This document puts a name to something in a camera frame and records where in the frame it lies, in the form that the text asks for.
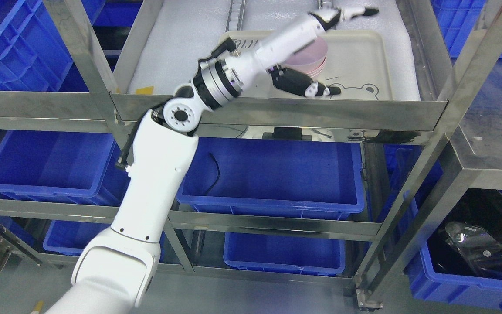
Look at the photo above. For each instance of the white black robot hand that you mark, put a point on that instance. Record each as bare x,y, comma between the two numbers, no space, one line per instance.
237,73

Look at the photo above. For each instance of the large blue bin middle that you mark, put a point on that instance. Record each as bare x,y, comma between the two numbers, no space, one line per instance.
277,178

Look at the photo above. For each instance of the blue bin right bottom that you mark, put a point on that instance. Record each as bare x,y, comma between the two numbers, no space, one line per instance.
461,262

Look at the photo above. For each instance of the steel shelf rack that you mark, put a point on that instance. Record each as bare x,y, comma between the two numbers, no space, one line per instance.
439,121

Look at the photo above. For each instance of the cream bear tray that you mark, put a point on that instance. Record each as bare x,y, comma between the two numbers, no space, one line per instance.
355,62

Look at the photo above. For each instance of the blue bin bottom middle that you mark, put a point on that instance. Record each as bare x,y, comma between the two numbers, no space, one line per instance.
284,254

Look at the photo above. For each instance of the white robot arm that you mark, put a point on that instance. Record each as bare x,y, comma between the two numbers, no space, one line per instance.
115,270

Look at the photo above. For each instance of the blue bin left shelf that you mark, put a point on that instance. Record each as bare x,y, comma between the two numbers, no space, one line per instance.
60,167

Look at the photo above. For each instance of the stacked pink bowls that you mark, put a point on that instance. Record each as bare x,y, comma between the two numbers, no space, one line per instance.
309,60

